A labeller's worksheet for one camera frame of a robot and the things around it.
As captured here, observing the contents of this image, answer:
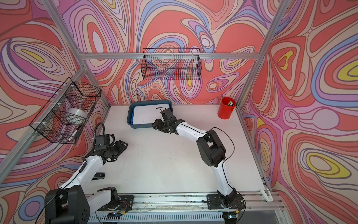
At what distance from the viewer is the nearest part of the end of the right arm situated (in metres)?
0.72

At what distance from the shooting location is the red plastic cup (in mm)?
1060

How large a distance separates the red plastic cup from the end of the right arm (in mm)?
468
